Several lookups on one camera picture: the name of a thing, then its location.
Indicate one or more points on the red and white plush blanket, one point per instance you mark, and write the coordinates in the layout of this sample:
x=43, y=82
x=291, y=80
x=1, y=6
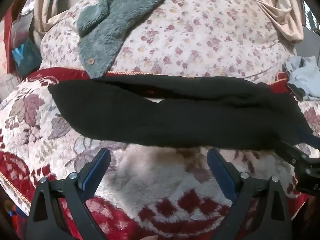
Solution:
x=137, y=177

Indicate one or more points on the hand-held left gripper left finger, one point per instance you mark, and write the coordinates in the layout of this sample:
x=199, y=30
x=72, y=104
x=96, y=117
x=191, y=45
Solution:
x=96, y=170

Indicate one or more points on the floral bed sheet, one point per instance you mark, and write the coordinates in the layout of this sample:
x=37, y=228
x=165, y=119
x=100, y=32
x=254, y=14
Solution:
x=200, y=30

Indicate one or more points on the black pants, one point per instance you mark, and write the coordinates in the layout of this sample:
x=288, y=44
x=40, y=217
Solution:
x=150, y=120

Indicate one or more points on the red flat board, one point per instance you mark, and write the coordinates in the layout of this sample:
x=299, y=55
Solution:
x=8, y=40

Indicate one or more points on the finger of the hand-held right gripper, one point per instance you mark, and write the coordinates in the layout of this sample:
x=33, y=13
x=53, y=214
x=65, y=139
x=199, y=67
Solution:
x=297, y=158

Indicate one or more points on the grey-green fleece jacket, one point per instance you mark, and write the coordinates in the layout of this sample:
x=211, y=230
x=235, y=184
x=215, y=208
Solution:
x=112, y=30

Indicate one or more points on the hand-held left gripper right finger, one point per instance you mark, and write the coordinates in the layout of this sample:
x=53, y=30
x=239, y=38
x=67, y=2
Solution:
x=220, y=172

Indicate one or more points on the light blue garment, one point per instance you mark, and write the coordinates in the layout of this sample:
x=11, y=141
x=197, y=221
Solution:
x=305, y=77

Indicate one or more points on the beige curtain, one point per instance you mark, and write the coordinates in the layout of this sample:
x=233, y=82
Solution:
x=282, y=5
x=47, y=5

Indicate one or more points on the clear plastic bag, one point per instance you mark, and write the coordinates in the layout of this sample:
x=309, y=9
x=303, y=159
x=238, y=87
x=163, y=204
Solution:
x=25, y=52

